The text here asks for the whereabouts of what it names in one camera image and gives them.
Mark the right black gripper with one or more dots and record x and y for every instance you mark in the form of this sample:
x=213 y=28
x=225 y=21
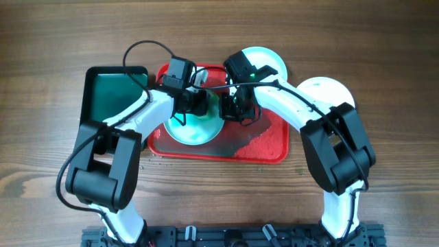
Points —
x=226 y=113

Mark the white plate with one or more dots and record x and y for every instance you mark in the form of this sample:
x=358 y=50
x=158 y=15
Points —
x=197 y=130
x=258 y=65
x=327 y=90

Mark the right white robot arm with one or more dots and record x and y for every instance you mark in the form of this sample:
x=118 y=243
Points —
x=337 y=149

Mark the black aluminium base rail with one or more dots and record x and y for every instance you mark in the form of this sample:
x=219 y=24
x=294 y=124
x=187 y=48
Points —
x=372 y=235

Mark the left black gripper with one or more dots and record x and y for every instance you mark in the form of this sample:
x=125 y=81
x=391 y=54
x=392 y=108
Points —
x=202 y=108

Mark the dark green tray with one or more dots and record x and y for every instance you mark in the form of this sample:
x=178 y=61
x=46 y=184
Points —
x=108 y=91

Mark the red plastic tray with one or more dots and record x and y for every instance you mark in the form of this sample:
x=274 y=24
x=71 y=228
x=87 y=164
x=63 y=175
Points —
x=265 y=141

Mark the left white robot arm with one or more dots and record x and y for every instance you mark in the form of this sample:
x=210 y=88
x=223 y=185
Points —
x=102 y=171

